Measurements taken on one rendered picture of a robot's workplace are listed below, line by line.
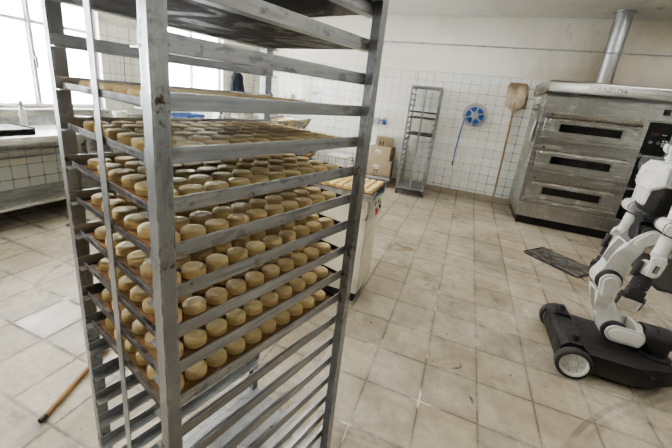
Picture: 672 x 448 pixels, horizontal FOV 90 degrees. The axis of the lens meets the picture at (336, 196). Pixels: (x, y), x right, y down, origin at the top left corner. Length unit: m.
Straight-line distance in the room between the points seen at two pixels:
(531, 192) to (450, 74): 2.42
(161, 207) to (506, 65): 6.19
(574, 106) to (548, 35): 1.49
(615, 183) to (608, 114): 0.92
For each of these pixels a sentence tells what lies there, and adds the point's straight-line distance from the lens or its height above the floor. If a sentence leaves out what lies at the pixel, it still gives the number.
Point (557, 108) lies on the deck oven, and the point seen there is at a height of 1.67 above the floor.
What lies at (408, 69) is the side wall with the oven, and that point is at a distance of 6.59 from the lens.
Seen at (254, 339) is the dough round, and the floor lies 0.88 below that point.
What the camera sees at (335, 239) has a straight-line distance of 2.58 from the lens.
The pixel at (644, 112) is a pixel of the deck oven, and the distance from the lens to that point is 5.81.
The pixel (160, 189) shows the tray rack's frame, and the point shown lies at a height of 1.36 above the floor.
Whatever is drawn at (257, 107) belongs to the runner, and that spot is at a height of 1.50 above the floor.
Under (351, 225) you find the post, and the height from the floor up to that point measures 1.14.
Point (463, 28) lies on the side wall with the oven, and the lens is 6.59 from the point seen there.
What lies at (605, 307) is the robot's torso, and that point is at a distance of 2.85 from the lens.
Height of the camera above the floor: 1.54
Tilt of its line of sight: 17 degrees down
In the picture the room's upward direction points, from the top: 6 degrees clockwise
